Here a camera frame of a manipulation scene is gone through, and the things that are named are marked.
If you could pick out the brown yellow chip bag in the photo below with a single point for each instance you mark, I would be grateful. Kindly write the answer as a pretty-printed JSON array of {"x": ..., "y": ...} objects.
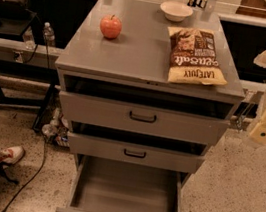
[{"x": 193, "y": 57}]

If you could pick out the grey metal drawer cabinet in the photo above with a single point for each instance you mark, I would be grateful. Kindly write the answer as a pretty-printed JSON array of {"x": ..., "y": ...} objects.
[{"x": 133, "y": 68}]

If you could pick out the bottom grey drawer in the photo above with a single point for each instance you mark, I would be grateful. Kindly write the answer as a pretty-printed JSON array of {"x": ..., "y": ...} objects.
[{"x": 103, "y": 185}]

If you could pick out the grey drawer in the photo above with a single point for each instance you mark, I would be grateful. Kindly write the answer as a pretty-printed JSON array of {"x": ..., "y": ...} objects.
[
  {"x": 103, "y": 185},
  {"x": 134, "y": 153},
  {"x": 141, "y": 119}
]

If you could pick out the middle grey drawer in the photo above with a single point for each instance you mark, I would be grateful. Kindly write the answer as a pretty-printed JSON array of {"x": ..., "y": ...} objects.
[{"x": 134, "y": 153}]

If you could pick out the top grey drawer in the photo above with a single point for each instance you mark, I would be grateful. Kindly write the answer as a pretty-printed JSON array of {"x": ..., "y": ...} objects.
[{"x": 141, "y": 119}]

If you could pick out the white ceramic bowl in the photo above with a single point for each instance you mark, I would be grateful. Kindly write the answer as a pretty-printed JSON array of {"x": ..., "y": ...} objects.
[{"x": 176, "y": 11}]

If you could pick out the red apple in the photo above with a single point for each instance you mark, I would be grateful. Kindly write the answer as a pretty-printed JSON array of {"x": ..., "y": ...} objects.
[{"x": 110, "y": 26}]

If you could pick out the clutter of bottles on floor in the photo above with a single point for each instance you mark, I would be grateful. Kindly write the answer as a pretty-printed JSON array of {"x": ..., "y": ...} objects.
[{"x": 56, "y": 130}]

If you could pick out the clear plastic water bottle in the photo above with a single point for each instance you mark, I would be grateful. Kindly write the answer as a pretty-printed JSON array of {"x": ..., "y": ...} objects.
[{"x": 49, "y": 35}]

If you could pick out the white red sneaker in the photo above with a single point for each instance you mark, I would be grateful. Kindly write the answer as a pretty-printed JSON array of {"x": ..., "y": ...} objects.
[{"x": 11, "y": 155}]

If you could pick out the black table frame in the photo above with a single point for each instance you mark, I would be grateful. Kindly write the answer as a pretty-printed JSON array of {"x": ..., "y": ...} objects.
[{"x": 27, "y": 77}]

